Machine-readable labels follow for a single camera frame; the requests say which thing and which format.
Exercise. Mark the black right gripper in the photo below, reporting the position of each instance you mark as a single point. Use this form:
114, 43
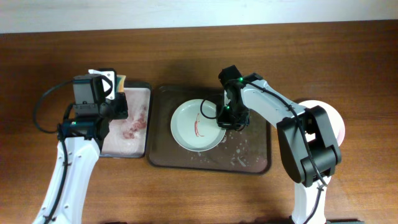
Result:
224, 123

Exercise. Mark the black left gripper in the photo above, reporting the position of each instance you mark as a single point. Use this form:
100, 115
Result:
120, 101

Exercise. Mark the green and yellow sponge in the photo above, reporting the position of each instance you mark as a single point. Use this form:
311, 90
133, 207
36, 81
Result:
120, 83

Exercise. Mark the pale green plate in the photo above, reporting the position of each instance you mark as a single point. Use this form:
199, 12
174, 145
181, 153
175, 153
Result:
191, 130

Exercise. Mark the pink plate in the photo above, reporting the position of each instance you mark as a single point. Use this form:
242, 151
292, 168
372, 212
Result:
334, 116

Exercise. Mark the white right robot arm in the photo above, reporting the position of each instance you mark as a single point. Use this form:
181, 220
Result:
308, 146

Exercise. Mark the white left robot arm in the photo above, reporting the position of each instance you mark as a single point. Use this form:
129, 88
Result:
99, 99

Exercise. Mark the black tray with soapy water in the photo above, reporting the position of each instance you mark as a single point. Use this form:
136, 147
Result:
127, 137

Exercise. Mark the dark brown serving tray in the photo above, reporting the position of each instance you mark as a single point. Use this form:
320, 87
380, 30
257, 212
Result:
247, 151

